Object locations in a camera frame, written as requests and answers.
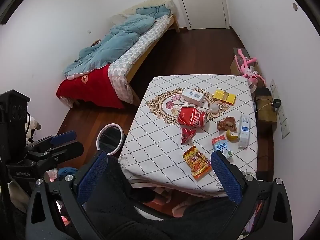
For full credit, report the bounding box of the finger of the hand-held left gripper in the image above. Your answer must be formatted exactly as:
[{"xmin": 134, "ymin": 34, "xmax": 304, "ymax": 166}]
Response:
[
  {"xmin": 26, "ymin": 131, "xmax": 77, "ymax": 153},
  {"xmin": 37, "ymin": 141, "xmax": 85, "ymax": 165}
]

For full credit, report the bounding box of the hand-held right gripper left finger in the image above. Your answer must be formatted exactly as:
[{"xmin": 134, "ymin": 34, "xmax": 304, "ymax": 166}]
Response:
[{"xmin": 25, "ymin": 150, "xmax": 109, "ymax": 240}]

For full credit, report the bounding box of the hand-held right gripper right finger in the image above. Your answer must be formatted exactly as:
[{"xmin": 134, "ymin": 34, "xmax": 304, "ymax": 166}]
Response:
[{"xmin": 210, "ymin": 150, "xmax": 294, "ymax": 240}]

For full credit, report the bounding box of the white round waste bin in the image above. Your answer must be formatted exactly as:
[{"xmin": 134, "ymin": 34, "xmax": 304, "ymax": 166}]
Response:
[{"xmin": 97, "ymin": 123, "xmax": 124, "ymax": 155}]

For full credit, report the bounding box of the banana peel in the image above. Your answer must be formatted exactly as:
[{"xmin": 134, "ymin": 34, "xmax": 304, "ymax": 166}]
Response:
[{"xmin": 226, "ymin": 129, "xmax": 238, "ymax": 142}]

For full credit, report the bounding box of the brown snack wrapper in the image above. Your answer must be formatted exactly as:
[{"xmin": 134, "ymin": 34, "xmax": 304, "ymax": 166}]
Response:
[{"xmin": 217, "ymin": 117, "xmax": 237, "ymax": 132}]

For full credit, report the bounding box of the crushed red soda can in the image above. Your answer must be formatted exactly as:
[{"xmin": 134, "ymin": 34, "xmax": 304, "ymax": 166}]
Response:
[{"xmin": 178, "ymin": 107, "xmax": 208, "ymax": 127}]

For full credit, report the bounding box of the blue cloth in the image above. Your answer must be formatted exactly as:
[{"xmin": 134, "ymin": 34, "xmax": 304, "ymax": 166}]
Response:
[{"xmin": 58, "ymin": 167, "xmax": 78, "ymax": 177}]

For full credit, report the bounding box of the small milk carton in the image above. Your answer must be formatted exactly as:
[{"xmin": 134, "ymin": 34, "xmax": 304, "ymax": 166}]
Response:
[{"xmin": 212, "ymin": 137, "xmax": 233, "ymax": 159}]

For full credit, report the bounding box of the orange snack packet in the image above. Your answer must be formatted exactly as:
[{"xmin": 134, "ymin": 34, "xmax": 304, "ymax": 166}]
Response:
[{"xmin": 182, "ymin": 145, "xmax": 212, "ymax": 180}]

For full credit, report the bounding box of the tall white blue box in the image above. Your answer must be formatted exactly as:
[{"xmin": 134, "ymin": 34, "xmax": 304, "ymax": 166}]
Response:
[{"xmin": 238, "ymin": 114, "xmax": 250, "ymax": 149}]

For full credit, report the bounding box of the pink slipper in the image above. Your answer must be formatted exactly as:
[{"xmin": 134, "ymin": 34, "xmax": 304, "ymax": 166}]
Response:
[{"xmin": 172, "ymin": 197, "xmax": 198, "ymax": 218}]

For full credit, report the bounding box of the small red wrapper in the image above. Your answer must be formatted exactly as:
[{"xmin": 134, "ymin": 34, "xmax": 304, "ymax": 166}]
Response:
[{"xmin": 181, "ymin": 127, "xmax": 196, "ymax": 144}]

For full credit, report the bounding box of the white patterned tablecloth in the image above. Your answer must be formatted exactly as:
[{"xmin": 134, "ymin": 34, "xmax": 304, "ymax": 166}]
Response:
[{"xmin": 119, "ymin": 74, "xmax": 258, "ymax": 198}]

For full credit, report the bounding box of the yellow packet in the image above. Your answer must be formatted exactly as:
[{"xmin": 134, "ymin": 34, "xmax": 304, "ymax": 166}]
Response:
[{"xmin": 213, "ymin": 90, "xmax": 236, "ymax": 105}]

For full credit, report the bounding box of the white cardboard box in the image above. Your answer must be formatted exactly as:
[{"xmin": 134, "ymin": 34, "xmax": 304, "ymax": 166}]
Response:
[{"xmin": 181, "ymin": 88, "xmax": 204, "ymax": 106}]

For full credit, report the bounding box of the checkered bed sheet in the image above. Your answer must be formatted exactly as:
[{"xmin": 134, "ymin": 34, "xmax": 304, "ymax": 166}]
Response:
[{"xmin": 107, "ymin": 15, "xmax": 173, "ymax": 104}]

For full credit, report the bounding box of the pink plush toy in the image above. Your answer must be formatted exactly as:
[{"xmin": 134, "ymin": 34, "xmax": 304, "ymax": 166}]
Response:
[{"xmin": 235, "ymin": 49, "xmax": 264, "ymax": 85}]

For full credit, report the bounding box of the brown cardboard box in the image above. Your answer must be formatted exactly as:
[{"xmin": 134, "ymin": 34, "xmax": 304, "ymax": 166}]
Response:
[{"xmin": 230, "ymin": 47, "xmax": 262, "ymax": 77}]

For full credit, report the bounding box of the white door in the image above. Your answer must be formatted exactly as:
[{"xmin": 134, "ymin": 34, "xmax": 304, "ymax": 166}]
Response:
[{"xmin": 174, "ymin": 0, "xmax": 230, "ymax": 30}]

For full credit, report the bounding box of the white charger cable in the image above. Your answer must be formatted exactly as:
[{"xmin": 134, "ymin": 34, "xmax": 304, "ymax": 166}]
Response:
[{"xmin": 255, "ymin": 102, "xmax": 274, "ymax": 112}]

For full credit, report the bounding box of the wooden bed frame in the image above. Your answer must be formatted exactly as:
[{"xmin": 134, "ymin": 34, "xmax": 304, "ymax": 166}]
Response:
[{"xmin": 125, "ymin": 12, "xmax": 180, "ymax": 105}]

